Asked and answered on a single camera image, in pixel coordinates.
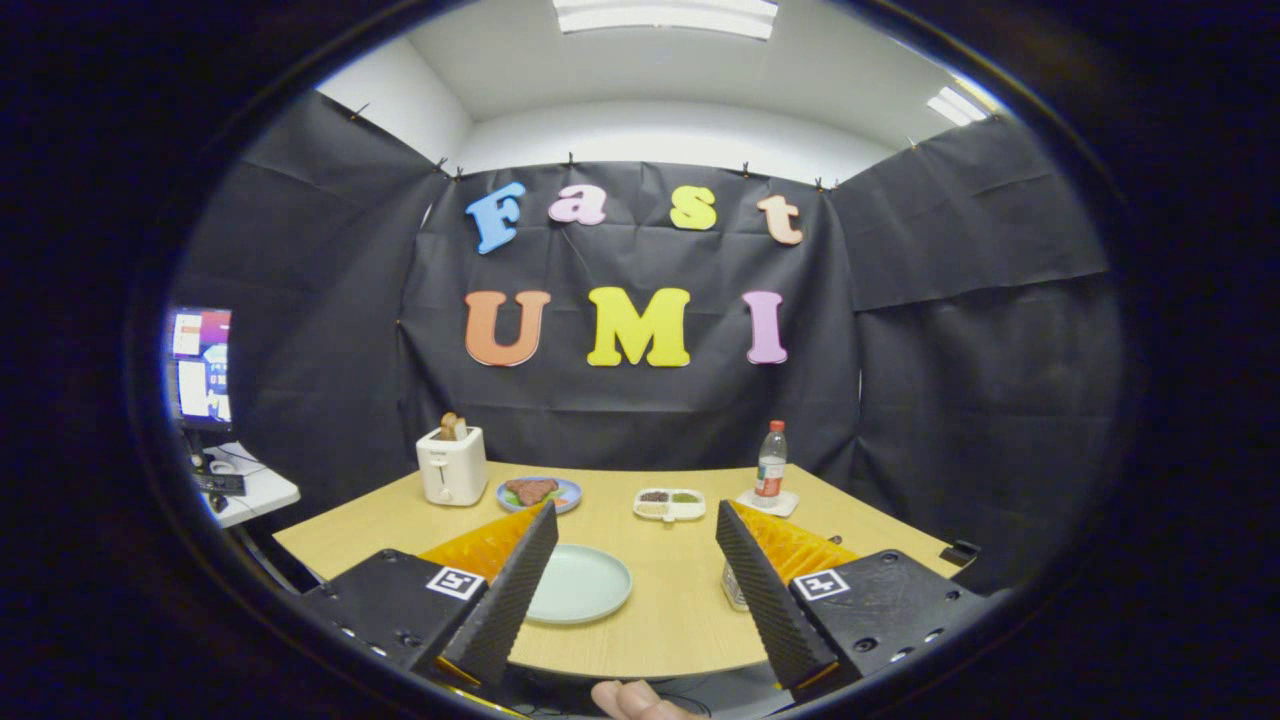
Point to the toasted bread slice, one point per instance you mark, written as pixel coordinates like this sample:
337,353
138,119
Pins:
452,428

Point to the white square coaster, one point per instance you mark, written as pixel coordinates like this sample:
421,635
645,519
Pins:
787,506

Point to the pale green plate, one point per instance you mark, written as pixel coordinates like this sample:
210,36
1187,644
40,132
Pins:
585,585

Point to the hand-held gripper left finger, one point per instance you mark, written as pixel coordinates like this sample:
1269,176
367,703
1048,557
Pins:
510,600

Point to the small black object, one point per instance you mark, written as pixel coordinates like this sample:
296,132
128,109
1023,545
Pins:
960,552

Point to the clear red-capped water bottle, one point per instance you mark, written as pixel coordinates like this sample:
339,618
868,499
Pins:
770,470

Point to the computer monitor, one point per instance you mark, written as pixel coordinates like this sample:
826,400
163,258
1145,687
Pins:
200,380

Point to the brown steak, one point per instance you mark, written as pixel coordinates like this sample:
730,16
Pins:
530,490

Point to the small ceiling light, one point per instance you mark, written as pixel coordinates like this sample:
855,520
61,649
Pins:
957,105

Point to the white side table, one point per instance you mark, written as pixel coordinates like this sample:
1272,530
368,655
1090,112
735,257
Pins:
265,495

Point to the black keyboard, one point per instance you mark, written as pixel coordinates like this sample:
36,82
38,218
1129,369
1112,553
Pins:
220,484

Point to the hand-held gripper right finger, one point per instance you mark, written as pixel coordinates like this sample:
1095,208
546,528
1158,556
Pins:
765,610

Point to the white toaster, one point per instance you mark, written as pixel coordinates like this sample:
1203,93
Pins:
452,470

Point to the black backdrop cloth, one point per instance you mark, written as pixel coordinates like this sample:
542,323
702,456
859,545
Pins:
620,420

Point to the white divided dish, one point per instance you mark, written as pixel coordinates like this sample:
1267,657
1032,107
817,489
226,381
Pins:
690,512

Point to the blue plate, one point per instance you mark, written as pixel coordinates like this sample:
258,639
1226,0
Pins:
573,492

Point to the long ceiling light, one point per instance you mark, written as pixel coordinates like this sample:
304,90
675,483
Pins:
665,18

